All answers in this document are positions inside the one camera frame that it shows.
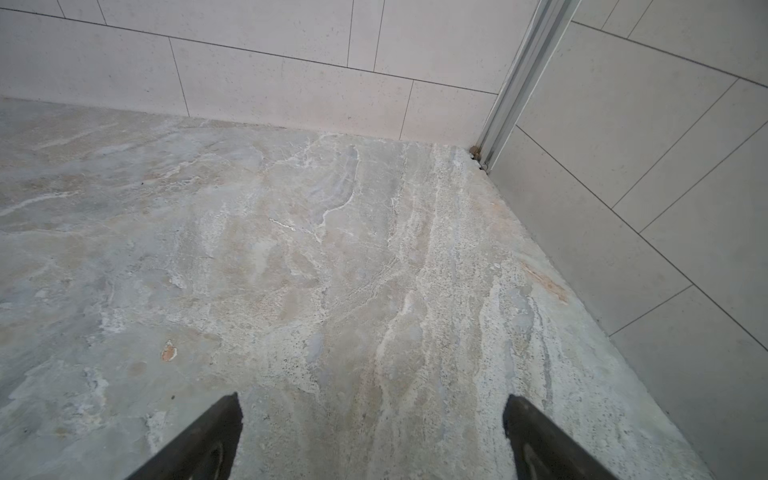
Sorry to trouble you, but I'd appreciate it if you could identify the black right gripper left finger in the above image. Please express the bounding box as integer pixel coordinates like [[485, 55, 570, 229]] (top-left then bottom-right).
[[128, 392, 243, 480]]

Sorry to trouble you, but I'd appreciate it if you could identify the aluminium corner post right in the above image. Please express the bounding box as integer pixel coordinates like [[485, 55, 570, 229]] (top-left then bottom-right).
[[471, 0, 579, 173]]

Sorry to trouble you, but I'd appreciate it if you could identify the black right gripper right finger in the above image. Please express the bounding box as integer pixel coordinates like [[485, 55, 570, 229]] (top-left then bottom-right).
[[502, 395, 617, 480]]

